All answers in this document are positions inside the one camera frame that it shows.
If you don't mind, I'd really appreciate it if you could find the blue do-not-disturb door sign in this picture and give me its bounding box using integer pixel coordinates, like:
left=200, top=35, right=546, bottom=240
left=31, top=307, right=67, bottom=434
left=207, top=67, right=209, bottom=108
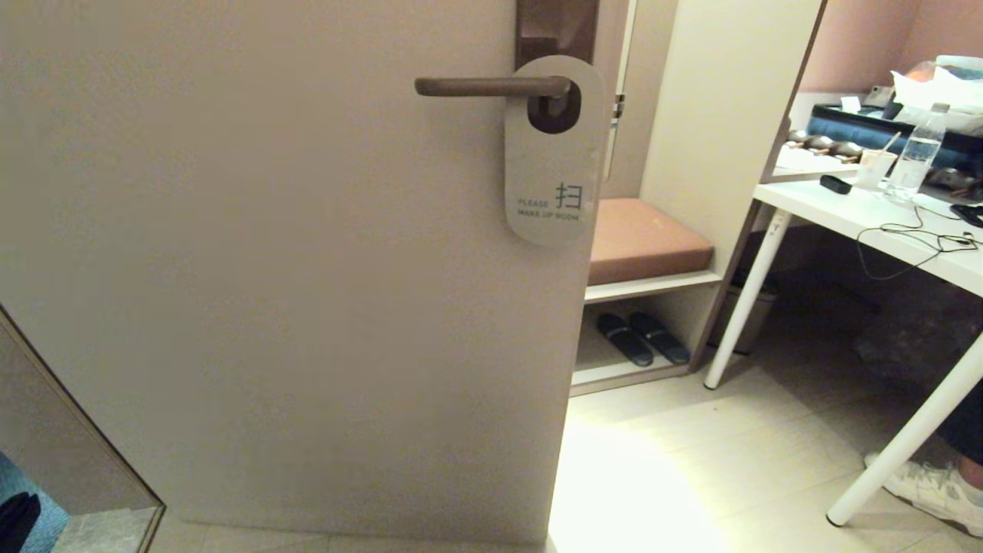
left=505, top=55, right=607, bottom=248

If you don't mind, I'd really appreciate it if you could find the beige room door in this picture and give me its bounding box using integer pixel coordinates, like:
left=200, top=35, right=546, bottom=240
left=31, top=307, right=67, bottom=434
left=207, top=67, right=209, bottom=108
left=0, top=0, right=634, bottom=542

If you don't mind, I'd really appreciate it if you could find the brown door lock plate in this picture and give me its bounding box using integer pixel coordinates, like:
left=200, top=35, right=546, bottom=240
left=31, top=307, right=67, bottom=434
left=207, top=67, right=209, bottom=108
left=515, top=0, right=600, bottom=135

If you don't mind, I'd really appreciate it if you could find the dark slipper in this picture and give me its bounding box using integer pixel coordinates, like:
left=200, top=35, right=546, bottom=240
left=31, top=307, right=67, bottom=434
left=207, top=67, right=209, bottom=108
left=597, top=312, right=654, bottom=366
left=630, top=310, right=690, bottom=364

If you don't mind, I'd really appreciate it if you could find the brown bench cushion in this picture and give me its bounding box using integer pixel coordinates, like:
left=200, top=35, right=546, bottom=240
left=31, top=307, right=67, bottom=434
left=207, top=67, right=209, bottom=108
left=589, top=198, right=715, bottom=286

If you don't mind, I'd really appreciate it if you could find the brown waste bin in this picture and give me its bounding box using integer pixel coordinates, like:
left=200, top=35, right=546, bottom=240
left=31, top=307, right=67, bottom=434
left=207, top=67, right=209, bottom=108
left=710, top=273, right=776, bottom=356

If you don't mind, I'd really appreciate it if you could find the cream wardrobe bench unit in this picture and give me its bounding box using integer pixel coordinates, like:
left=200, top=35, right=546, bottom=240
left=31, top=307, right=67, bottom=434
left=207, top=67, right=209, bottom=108
left=572, top=0, right=829, bottom=396

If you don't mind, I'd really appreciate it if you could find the white paper sheet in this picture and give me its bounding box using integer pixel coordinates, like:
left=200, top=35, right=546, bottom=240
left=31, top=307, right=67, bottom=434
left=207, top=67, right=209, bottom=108
left=774, top=146, right=855, bottom=176

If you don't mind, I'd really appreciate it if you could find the white table with round legs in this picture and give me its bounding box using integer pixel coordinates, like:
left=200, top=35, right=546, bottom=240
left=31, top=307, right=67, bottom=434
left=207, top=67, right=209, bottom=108
left=703, top=178, right=983, bottom=528

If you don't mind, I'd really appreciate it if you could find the dark blue tray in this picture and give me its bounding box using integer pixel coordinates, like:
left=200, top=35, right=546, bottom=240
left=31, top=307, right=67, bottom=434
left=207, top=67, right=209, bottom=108
left=807, top=104, right=983, bottom=171

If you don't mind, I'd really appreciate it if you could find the white paper cup with stick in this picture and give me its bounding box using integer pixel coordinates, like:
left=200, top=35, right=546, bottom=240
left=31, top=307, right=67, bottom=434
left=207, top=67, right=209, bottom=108
left=855, top=132, right=902, bottom=191

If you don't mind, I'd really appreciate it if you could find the clear plastic water bottle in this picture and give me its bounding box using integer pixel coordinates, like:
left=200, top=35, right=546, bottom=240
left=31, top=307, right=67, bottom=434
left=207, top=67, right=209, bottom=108
left=885, top=103, right=951, bottom=203

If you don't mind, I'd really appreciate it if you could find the white plastic bag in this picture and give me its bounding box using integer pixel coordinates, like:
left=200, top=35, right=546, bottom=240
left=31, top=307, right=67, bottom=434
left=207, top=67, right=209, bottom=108
left=891, top=55, right=983, bottom=137

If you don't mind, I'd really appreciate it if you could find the white sneaker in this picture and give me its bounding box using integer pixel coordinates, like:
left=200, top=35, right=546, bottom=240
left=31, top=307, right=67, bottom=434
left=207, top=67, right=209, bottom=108
left=864, top=450, right=983, bottom=538

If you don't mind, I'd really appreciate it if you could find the person leg in dark trousers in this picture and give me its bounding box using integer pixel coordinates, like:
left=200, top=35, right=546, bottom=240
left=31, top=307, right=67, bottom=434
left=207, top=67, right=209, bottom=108
left=933, top=334, right=983, bottom=492

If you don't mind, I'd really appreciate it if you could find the bronze door handle lever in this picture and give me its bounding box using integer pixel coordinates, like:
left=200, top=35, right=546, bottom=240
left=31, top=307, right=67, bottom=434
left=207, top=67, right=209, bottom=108
left=415, top=75, right=573, bottom=98

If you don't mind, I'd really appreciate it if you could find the thin black cable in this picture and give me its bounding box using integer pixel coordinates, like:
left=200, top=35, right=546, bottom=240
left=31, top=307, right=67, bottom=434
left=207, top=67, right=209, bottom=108
left=855, top=204, right=981, bottom=281

